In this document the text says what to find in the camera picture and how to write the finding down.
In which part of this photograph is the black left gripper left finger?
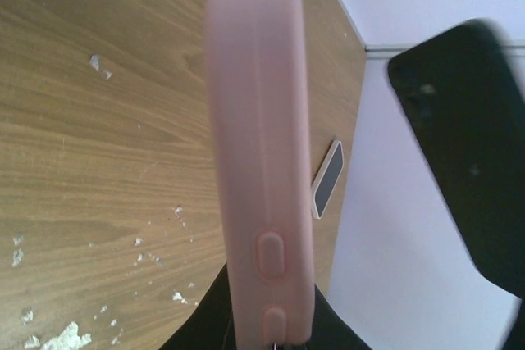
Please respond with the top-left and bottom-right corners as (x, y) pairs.
(160, 266), (236, 350)

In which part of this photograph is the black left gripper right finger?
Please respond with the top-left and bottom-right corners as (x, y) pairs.
(313, 287), (371, 350)

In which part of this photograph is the black phone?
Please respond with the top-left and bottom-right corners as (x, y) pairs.
(387, 19), (524, 297)
(312, 140), (344, 220)

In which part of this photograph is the pink phone case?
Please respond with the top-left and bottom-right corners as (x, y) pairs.
(204, 0), (315, 349)

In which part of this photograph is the white paper scrap pile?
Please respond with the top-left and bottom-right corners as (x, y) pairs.
(1, 55), (199, 349)

